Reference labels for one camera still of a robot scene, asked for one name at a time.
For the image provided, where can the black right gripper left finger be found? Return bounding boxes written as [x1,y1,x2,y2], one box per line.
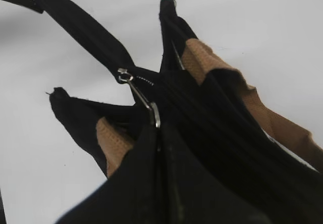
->
[57,126,160,223]

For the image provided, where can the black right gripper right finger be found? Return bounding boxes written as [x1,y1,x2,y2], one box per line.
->
[160,124,271,223]

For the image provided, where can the black tote bag tan handles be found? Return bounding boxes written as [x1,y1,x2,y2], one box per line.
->
[2,0,322,223]

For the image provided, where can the silver zipper pull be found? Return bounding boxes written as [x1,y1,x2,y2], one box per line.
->
[118,68,161,128]

